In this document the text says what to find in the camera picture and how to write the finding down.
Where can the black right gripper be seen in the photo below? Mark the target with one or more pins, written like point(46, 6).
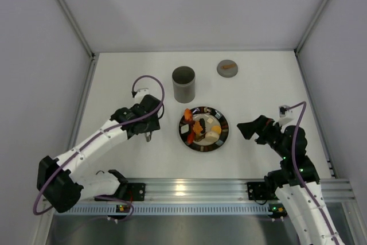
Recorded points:
point(261, 129)

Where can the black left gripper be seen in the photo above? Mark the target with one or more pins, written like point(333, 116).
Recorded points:
point(152, 125)

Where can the orange carrot flower piece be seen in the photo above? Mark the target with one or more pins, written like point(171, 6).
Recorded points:
point(188, 115)

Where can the black seaweed food piece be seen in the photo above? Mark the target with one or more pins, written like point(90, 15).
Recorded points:
point(203, 124)

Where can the orange fried food piece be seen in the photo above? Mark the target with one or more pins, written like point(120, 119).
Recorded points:
point(197, 128)

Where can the red sausage piece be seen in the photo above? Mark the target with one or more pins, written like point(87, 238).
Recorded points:
point(191, 137)

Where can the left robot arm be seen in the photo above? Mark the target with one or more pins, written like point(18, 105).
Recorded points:
point(61, 179)

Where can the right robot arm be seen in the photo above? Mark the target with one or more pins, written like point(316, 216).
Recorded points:
point(296, 184)

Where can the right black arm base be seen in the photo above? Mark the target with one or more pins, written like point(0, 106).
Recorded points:
point(260, 191)

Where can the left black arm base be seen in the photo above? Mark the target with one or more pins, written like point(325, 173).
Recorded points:
point(129, 192)

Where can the yellow round cracker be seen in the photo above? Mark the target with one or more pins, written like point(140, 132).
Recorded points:
point(217, 129)

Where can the grey cylindrical container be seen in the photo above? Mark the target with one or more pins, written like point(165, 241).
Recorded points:
point(184, 85)

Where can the dark rimmed striped plate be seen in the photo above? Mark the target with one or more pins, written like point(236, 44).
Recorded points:
point(200, 144)

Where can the grey round lid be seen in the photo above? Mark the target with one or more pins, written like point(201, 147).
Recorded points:
point(227, 68)

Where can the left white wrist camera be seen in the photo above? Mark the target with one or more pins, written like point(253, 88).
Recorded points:
point(139, 94)

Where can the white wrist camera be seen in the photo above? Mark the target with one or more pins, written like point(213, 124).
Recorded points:
point(285, 115)
point(139, 94)

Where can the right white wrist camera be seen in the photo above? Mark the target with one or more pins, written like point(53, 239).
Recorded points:
point(285, 115)

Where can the aluminium front rail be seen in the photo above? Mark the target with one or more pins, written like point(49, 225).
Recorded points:
point(190, 191)

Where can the perforated metal cable tray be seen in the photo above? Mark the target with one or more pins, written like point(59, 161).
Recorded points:
point(111, 209)

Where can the left aluminium frame post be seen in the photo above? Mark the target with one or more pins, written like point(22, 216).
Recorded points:
point(92, 60)

